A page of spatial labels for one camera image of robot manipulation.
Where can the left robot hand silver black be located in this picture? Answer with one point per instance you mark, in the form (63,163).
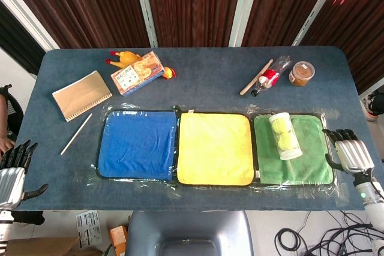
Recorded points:
(12,184)

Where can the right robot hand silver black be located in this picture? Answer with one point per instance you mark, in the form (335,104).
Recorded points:
(354,155)

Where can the yellow tennis ball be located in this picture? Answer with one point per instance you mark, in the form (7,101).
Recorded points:
(287,142)
(280,125)

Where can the clear tennis ball tube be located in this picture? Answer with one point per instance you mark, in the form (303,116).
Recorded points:
(286,139)

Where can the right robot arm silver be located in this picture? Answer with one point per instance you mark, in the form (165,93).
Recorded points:
(367,196)

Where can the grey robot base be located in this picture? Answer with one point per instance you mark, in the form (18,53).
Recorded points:
(189,232)

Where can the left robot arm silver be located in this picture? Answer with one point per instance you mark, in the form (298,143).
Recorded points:
(5,223)

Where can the green microfibre cloth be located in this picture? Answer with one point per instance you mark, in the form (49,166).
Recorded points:
(312,148)

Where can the white black sneaker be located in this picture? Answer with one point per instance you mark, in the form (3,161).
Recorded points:
(373,106)

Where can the brown cardboard box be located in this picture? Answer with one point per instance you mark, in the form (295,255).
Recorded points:
(42,247)

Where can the black office chair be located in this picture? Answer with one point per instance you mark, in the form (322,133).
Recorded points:
(15,112)

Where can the thin wooden stick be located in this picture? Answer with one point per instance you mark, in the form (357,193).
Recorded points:
(76,134)

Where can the printed white paper sheet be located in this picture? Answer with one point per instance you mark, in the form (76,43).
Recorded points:
(88,229)

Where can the clear jar brown contents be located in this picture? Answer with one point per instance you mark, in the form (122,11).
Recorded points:
(301,73)

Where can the brown spiral notebook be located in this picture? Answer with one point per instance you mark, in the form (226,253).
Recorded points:
(81,95)

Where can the clear bottle red label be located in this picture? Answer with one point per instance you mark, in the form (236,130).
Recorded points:
(271,76)

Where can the orange small box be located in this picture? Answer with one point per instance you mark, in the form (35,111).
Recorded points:
(118,238)

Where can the thick wooden drumstick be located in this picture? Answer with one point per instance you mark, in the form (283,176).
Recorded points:
(255,78)

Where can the blue microfibre cloth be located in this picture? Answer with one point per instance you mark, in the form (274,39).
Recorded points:
(136,145)

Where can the yellow microfibre cloth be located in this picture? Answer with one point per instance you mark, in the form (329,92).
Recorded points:
(214,148)

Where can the clear plastic film sheet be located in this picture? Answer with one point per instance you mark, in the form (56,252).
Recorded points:
(168,188)

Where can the blue denim table cover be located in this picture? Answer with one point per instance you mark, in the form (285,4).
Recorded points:
(207,88)

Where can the orange blue biscuit box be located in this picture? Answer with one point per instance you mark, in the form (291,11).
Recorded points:
(138,73)

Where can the yellow rubber chicken toy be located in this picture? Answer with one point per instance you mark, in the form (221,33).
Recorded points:
(127,57)

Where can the white partition post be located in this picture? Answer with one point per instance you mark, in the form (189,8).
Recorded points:
(145,7)
(244,7)
(318,7)
(27,16)

